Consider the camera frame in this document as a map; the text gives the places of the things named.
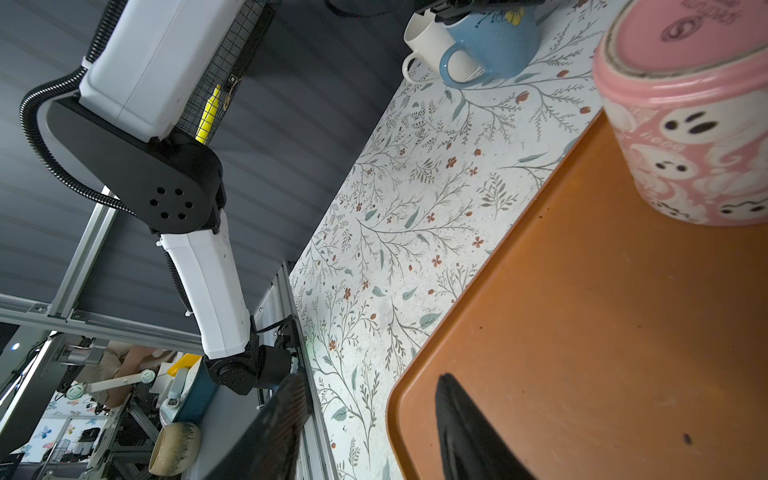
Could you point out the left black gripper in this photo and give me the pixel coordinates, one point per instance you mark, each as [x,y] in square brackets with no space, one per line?
[452,11]

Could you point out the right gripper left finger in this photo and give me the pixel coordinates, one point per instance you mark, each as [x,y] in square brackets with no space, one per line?
[269,448]

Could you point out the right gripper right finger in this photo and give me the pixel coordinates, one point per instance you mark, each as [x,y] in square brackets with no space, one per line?
[470,447]

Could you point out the white mug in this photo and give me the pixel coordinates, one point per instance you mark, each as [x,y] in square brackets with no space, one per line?
[428,41]

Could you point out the blue textured mug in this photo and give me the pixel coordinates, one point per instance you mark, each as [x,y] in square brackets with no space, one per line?
[502,43]

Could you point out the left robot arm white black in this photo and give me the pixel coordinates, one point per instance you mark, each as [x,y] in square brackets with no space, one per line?
[124,130]

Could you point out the pink ghost pattern mug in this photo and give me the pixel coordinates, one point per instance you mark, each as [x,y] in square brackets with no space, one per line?
[684,87]

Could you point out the beige ceramic bowl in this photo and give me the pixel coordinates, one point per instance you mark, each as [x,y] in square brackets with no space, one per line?
[176,449]

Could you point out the orange plastic tray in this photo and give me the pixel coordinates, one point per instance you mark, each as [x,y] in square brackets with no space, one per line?
[603,340]

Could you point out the yellow marker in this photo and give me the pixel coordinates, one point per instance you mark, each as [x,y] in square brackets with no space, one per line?
[208,116]

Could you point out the black wire basket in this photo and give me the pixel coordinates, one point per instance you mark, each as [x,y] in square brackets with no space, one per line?
[230,62]

